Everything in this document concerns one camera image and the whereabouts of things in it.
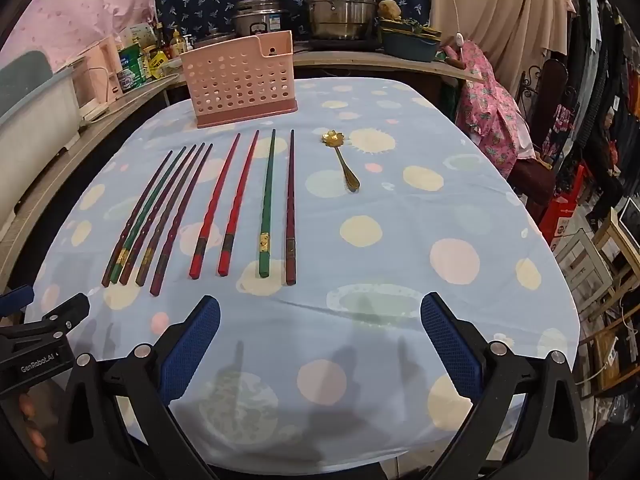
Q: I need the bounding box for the red chopstick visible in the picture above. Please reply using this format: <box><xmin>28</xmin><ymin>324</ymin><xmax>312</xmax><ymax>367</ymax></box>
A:
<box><xmin>189</xmin><ymin>133</ymin><xmax>242</xmax><ymax>279</ymax></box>
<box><xmin>217</xmin><ymin>130</ymin><xmax>260</xmax><ymax>277</ymax></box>

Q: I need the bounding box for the stainless steel steamer pot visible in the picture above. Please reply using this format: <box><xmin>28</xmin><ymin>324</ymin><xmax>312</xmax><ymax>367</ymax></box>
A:
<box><xmin>304</xmin><ymin>0</ymin><xmax>394</xmax><ymax>41</ymax></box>

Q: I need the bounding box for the stack of colander bowls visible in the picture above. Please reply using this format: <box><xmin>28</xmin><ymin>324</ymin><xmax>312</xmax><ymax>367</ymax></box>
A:
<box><xmin>377</xmin><ymin>16</ymin><xmax>444</xmax><ymax>64</ymax></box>

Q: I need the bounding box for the white carton box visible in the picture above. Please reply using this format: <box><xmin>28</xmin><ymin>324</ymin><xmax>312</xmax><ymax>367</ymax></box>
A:
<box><xmin>120</xmin><ymin>25</ymin><xmax>157</xmax><ymax>51</ymax></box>

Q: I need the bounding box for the silver rice cooker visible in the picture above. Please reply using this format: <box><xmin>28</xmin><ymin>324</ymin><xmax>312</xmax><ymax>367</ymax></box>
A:
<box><xmin>231</xmin><ymin>0</ymin><xmax>292</xmax><ymax>39</ymax></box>

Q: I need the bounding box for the blue dotted tablecloth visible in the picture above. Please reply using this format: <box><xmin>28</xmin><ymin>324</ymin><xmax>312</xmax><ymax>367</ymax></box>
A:
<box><xmin>30</xmin><ymin>77</ymin><xmax>582</xmax><ymax>477</ymax></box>

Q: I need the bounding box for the red carton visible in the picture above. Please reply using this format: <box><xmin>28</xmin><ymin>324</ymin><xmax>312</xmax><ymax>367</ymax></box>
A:
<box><xmin>539</xmin><ymin>164</ymin><xmax>587</xmax><ymax>252</ymax></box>

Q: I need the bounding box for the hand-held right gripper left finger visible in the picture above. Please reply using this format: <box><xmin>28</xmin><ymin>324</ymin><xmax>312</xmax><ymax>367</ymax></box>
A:
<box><xmin>63</xmin><ymin>295</ymin><xmax>222</xmax><ymax>480</ymax></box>

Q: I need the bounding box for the dark red metal chair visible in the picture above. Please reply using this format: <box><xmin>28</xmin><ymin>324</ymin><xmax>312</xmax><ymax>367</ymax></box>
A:
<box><xmin>506</xmin><ymin>57</ymin><xmax>572</xmax><ymax>222</ymax></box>

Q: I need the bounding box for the row of hanging clothes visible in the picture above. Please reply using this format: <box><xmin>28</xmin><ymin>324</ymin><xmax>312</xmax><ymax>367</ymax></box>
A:
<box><xmin>562</xmin><ymin>0</ymin><xmax>640</xmax><ymax>128</ymax></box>

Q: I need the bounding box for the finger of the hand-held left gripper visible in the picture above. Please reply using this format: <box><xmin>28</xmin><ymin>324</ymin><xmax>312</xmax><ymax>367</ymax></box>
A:
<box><xmin>0</xmin><ymin>285</ymin><xmax>35</xmax><ymax>318</ymax></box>
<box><xmin>0</xmin><ymin>292</ymin><xmax>91</xmax><ymax>345</ymax></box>

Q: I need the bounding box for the pink printed cloth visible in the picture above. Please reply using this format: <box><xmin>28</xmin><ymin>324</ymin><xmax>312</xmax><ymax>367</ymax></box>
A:
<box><xmin>0</xmin><ymin>0</ymin><xmax>172</xmax><ymax>92</ymax></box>

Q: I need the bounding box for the black induction cooktop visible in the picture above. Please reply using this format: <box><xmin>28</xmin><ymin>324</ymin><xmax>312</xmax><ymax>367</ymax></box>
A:
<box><xmin>294</xmin><ymin>36</ymin><xmax>385</xmax><ymax>52</ymax></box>

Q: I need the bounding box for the pink perforated utensil basket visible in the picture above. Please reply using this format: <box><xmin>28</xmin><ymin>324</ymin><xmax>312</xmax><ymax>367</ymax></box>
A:
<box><xmin>180</xmin><ymin>30</ymin><xmax>299</xmax><ymax>129</ymax></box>

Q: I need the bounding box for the gold flower spoon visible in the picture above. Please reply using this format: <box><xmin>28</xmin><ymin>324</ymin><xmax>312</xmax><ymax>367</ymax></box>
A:
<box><xmin>321</xmin><ymin>129</ymin><xmax>361</xmax><ymax>192</ymax></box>

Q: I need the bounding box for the green chopstick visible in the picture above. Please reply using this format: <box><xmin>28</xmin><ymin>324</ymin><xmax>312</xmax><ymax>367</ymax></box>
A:
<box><xmin>110</xmin><ymin>146</ymin><xmax>187</xmax><ymax>283</ymax></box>
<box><xmin>257</xmin><ymin>129</ymin><xmax>277</xmax><ymax>279</ymax></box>

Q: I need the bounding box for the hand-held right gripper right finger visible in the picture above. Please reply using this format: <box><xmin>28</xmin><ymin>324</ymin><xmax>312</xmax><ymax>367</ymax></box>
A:
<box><xmin>420</xmin><ymin>291</ymin><xmax>591</xmax><ymax>480</ymax></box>

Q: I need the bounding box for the wooden stool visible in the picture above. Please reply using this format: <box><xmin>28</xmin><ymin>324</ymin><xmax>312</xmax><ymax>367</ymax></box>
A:
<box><xmin>584</xmin><ymin>206</ymin><xmax>640</xmax><ymax>322</ymax></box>

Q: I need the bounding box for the green tin can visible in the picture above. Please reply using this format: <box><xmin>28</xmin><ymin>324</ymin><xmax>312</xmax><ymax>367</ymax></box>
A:
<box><xmin>117</xmin><ymin>44</ymin><xmax>149</xmax><ymax>93</ymax></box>

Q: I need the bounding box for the small pot with glass lid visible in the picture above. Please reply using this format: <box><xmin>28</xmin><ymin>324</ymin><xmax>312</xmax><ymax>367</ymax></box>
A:
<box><xmin>199</xmin><ymin>31</ymin><xmax>234</xmax><ymax>49</ymax></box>

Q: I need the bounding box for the pink pineapple apron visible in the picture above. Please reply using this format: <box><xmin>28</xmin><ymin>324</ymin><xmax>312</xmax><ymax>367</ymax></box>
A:
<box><xmin>456</xmin><ymin>41</ymin><xmax>532</xmax><ymax>179</ymax></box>

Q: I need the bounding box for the grey kitchen counter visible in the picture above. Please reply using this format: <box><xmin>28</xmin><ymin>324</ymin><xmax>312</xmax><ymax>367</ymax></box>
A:
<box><xmin>289</xmin><ymin>49</ymin><xmax>487</xmax><ymax>84</ymax></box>

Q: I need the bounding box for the wooden side counter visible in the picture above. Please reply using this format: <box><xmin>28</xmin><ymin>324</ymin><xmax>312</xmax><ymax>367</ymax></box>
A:
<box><xmin>0</xmin><ymin>74</ymin><xmax>182</xmax><ymax>288</ymax></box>

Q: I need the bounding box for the pink electric kettle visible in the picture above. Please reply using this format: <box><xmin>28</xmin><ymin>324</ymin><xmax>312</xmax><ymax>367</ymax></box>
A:
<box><xmin>95</xmin><ymin>40</ymin><xmax>127</xmax><ymax>107</ymax></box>

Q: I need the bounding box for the beige curtain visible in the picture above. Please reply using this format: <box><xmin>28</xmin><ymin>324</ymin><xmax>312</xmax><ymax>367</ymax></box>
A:
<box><xmin>429</xmin><ymin>0</ymin><xmax>572</xmax><ymax>98</ymax></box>

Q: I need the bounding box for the person's left hand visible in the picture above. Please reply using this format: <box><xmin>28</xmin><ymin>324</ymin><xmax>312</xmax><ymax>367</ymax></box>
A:
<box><xmin>15</xmin><ymin>392</ymin><xmax>51</xmax><ymax>463</ymax></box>

